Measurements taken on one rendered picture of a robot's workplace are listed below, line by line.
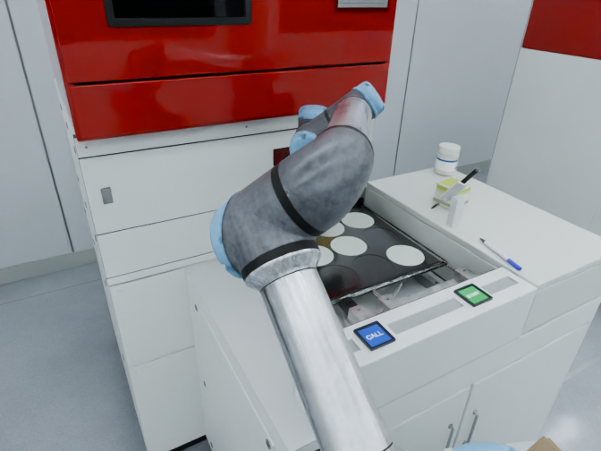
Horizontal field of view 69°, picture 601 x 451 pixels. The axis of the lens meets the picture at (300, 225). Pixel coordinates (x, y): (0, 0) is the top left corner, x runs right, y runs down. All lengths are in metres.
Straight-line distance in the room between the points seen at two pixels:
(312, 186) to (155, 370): 1.04
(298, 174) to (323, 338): 0.21
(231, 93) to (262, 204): 0.54
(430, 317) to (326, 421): 0.42
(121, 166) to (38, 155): 1.56
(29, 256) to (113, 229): 1.75
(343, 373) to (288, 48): 0.79
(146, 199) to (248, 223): 0.59
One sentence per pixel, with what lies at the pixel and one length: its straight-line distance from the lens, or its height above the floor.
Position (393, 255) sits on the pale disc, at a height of 0.90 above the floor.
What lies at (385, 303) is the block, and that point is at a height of 0.91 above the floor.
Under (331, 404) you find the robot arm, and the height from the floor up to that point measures 1.09.
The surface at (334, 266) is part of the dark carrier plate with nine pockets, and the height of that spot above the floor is 0.90.
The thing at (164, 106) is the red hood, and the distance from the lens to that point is 1.04.
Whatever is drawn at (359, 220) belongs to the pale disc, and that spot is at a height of 0.90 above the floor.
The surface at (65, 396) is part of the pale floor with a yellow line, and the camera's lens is 2.17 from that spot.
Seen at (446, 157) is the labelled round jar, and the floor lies 1.03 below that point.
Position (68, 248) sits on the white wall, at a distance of 2.88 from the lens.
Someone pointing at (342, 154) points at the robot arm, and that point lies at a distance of 0.58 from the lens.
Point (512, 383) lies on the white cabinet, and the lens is 1.31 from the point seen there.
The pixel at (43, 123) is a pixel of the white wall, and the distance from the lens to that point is 2.60.
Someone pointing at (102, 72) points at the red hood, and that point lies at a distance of 1.00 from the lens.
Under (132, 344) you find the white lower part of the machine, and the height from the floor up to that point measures 0.60.
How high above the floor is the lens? 1.53
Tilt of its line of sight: 29 degrees down
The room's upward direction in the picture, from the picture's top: 2 degrees clockwise
